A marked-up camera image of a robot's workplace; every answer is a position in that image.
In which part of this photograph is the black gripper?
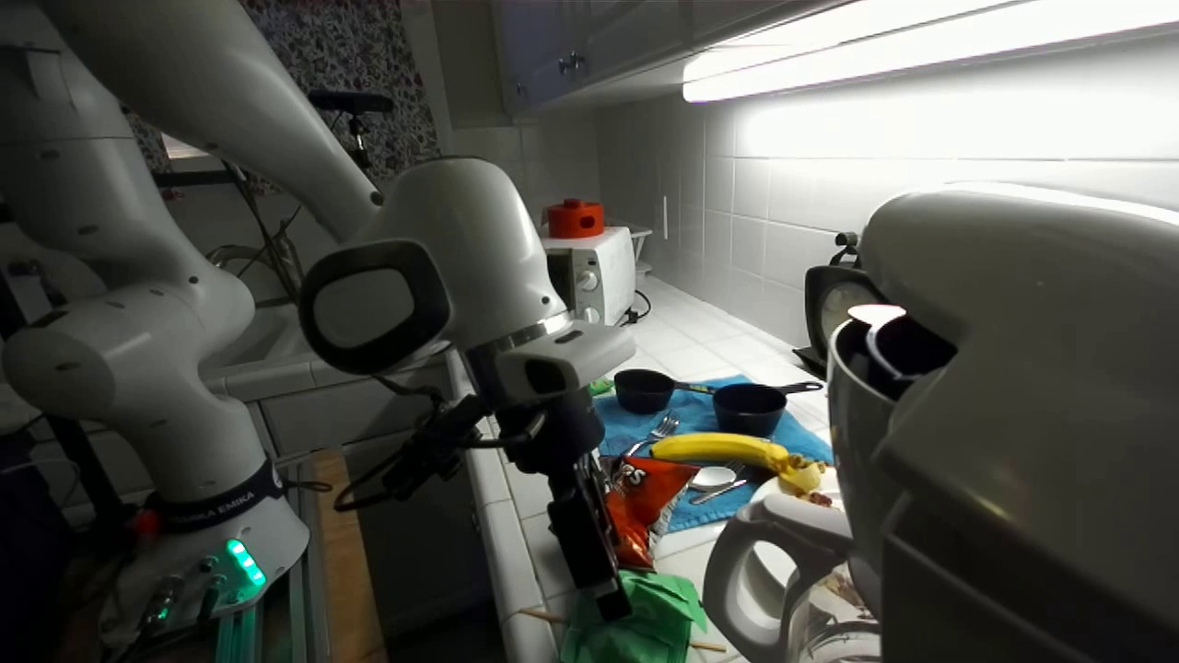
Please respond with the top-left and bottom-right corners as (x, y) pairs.
(500, 388), (637, 623)

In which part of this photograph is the blue towel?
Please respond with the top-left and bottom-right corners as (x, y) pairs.
(593, 373), (839, 536)

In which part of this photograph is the white plastic spoon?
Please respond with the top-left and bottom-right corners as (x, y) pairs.
(686, 464), (745, 492)

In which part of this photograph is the small black measuring cup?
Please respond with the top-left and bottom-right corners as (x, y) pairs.
(610, 363), (680, 421)

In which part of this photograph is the yellow banana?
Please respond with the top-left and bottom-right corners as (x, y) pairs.
(648, 429), (830, 499)

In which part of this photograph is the white lower cabinet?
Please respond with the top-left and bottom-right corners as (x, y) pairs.
(253, 378), (489, 631)

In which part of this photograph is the white cabinet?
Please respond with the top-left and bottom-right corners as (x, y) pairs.
(253, 378), (489, 631)
(489, 0), (887, 120)

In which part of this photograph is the wooden board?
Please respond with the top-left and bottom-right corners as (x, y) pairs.
(300, 444), (392, 663)

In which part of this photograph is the white toaster oven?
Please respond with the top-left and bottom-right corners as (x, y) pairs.
(541, 224), (646, 329)

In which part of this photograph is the large grey kitchen appliance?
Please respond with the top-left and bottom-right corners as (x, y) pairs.
(826, 180), (1179, 663)

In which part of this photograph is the white upper cabinet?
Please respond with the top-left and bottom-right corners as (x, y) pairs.
(489, 0), (887, 120)

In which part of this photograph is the under-cabinet light strip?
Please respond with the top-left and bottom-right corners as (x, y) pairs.
(678, 0), (1179, 108)

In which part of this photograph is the glass carafe white handle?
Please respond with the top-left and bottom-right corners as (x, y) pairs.
(701, 474), (887, 663)

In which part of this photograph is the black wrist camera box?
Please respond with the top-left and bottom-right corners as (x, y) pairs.
(392, 389), (495, 492)

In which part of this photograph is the black camera cable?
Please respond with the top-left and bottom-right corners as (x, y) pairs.
(327, 421), (427, 513)

